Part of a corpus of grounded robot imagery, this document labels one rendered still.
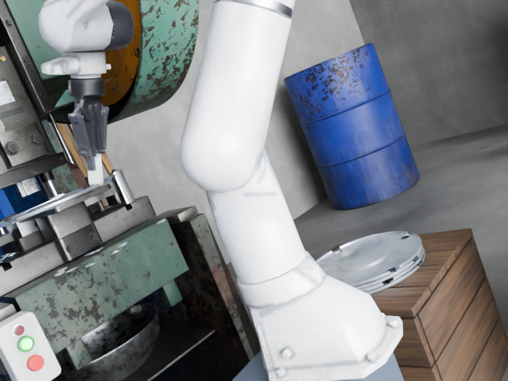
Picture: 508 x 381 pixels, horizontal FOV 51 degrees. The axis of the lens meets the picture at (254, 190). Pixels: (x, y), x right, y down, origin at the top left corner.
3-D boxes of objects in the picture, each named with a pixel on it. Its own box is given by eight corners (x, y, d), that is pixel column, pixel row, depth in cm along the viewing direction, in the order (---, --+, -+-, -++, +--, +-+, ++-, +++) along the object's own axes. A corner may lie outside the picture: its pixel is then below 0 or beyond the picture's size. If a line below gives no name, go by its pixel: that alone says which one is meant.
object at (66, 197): (66, 202, 107) (65, 199, 107) (-36, 243, 116) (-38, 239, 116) (132, 170, 134) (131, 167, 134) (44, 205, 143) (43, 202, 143)
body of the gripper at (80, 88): (91, 78, 109) (94, 123, 111) (111, 75, 117) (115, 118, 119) (59, 78, 111) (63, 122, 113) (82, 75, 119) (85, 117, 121)
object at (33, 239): (95, 217, 137) (90, 205, 136) (21, 252, 124) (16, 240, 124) (72, 222, 149) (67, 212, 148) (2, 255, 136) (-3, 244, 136)
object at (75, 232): (135, 236, 119) (109, 180, 116) (80, 265, 110) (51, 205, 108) (90, 242, 138) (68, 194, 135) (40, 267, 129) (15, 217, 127)
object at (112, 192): (135, 196, 150) (120, 162, 148) (83, 221, 139) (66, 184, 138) (125, 198, 154) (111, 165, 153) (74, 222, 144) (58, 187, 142)
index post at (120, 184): (136, 199, 137) (120, 165, 136) (126, 205, 136) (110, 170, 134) (131, 201, 140) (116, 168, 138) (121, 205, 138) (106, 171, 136)
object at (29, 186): (41, 189, 134) (35, 175, 133) (23, 196, 131) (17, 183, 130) (38, 190, 136) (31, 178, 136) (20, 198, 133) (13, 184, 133)
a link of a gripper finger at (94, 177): (99, 154, 118) (97, 155, 117) (102, 184, 120) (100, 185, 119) (87, 153, 119) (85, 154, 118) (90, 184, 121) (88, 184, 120)
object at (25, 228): (78, 211, 137) (70, 195, 136) (23, 236, 127) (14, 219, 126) (65, 215, 143) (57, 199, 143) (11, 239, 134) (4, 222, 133)
